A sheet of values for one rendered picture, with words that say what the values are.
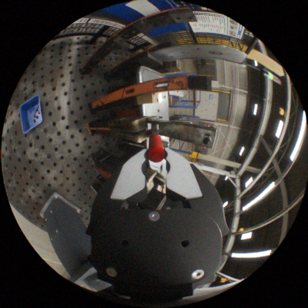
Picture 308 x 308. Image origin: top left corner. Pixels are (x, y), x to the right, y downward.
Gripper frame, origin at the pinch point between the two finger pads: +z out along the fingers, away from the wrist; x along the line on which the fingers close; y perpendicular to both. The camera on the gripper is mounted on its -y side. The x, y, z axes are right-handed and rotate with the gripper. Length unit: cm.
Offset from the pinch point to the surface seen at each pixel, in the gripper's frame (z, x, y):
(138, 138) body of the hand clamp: 9.2, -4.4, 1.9
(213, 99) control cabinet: 668, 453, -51
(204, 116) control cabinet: 725, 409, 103
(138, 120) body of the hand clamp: 9.8, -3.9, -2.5
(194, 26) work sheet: 32, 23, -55
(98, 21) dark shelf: 5.0, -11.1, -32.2
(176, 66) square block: 33.6, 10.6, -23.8
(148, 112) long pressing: 22.1, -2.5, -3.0
